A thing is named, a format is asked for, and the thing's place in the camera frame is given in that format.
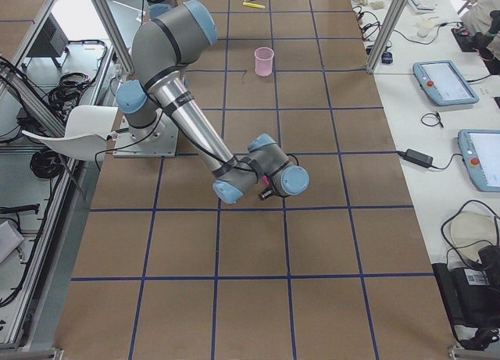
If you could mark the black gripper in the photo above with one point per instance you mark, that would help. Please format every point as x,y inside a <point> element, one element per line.
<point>266,194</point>

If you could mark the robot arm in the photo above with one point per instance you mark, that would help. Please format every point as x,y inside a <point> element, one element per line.
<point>161,48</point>

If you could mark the pink mesh cup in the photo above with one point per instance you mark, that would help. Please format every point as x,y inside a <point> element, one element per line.
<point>263,61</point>

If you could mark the black power adapter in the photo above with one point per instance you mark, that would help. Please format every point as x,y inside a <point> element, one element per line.
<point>416,157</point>

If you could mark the yellow marker pen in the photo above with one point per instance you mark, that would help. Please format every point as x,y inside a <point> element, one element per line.
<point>253,5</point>

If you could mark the white plastic chair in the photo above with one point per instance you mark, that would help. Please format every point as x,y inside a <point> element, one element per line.
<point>87,129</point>

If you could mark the upper blue teach pendant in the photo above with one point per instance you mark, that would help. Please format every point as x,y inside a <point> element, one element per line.
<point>443,84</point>

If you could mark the blue teach pendant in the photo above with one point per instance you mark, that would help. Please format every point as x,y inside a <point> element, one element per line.
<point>443,84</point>
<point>480,153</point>

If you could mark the lower blue teach pendant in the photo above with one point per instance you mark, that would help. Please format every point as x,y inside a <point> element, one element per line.
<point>480,153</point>

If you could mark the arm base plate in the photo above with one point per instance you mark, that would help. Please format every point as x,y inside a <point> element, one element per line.
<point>147,143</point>

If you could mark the aluminium frame post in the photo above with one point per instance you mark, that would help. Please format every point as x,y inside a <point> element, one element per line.
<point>388,25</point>

